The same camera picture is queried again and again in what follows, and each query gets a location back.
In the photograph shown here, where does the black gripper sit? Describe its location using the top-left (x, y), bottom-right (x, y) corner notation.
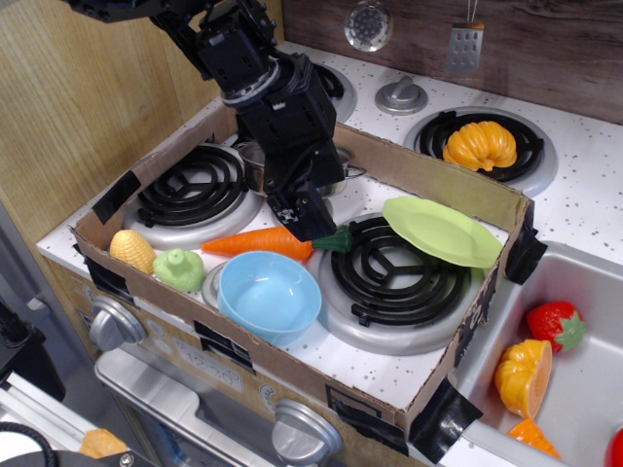
top-left (238, 54), bottom-right (345, 241)

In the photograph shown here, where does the orange toy carrot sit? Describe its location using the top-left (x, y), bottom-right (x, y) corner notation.
top-left (201, 226), bottom-right (353, 262)

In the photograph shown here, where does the small steel pot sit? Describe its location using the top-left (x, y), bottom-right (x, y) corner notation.
top-left (234, 141), bottom-right (367, 198)

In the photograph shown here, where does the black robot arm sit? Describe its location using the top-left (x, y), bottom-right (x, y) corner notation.
top-left (69, 1), bottom-right (345, 241)

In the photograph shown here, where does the light green plastic plate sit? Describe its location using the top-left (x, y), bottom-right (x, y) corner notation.
top-left (382, 197), bottom-right (502, 269)

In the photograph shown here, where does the silver centre stove knob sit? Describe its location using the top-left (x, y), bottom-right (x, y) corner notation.
top-left (296, 197), bottom-right (337, 230)

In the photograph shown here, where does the light blue plastic bowl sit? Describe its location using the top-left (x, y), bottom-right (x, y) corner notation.
top-left (217, 251), bottom-right (322, 346)

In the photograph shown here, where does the brown cardboard fence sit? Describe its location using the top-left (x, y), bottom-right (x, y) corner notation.
top-left (73, 106), bottom-right (532, 466)

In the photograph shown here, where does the front left black burner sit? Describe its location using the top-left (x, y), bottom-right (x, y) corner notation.
top-left (123, 144), bottom-right (263, 250)

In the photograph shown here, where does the black burner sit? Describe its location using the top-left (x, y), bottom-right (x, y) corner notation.
top-left (307, 214), bottom-right (484, 356)
top-left (403, 106), bottom-right (558, 198)
top-left (123, 144), bottom-right (263, 250)
top-left (314, 63), bottom-right (357, 124)

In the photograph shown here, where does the front right black burner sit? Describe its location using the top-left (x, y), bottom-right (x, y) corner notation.
top-left (307, 214), bottom-right (484, 356)

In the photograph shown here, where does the back left black burner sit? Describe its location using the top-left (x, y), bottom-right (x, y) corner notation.
top-left (314, 63), bottom-right (357, 124)

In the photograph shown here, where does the green toy pepper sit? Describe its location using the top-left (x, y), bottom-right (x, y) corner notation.
top-left (153, 248), bottom-right (206, 293)

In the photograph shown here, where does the back right black burner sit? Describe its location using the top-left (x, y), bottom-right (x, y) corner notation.
top-left (403, 106), bottom-right (558, 198)

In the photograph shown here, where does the silver back stove knob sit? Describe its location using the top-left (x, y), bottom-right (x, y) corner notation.
top-left (375, 76), bottom-right (428, 116)

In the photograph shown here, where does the yellow toy corn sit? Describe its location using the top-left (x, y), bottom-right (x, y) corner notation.
top-left (109, 230), bottom-right (157, 274)

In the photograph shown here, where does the hanging silver strainer ladle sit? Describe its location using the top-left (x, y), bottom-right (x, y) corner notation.
top-left (344, 1), bottom-right (393, 53)

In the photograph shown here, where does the orange toy pumpkin half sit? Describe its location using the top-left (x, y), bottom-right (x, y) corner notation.
top-left (442, 121), bottom-right (518, 172)

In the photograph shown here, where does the silver left oven knob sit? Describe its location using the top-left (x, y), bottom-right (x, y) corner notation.
top-left (89, 296), bottom-right (147, 352)

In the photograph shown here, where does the silver oven knob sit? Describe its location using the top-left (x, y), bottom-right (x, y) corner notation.
top-left (272, 399), bottom-right (343, 466)
top-left (89, 296), bottom-right (147, 352)

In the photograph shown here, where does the silver right oven knob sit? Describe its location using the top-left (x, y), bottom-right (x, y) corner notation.
top-left (272, 399), bottom-right (343, 466)

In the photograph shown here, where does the hanging silver spatula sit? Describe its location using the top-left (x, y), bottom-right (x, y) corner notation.
top-left (445, 0), bottom-right (485, 73)

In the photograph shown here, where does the orange pumpkin half in sink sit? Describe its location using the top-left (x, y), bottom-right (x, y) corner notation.
top-left (494, 340), bottom-right (553, 418)

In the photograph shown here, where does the red toy strawberry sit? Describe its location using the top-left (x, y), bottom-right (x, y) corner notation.
top-left (525, 301), bottom-right (587, 353)

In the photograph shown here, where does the orange object bottom left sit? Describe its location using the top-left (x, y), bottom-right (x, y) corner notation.
top-left (78, 428), bottom-right (128, 459)

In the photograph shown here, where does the orange toy slice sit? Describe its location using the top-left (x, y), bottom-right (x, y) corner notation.
top-left (507, 418), bottom-right (562, 460)

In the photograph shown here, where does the silver toy sink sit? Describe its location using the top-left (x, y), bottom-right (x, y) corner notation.
top-left (443, 242), bottom-right (622, 466)

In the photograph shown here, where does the red toy at edge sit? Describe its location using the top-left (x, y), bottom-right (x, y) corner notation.
top-left (604, 428), bottom-right (623, 467)

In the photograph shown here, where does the silver oven door handle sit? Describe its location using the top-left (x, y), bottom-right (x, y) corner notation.
top-left (94, 348), bottom-right (272, 466)

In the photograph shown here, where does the black cable bottom left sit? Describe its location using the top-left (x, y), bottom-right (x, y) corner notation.
top-left (0, 420), bottom-right (57, 467)

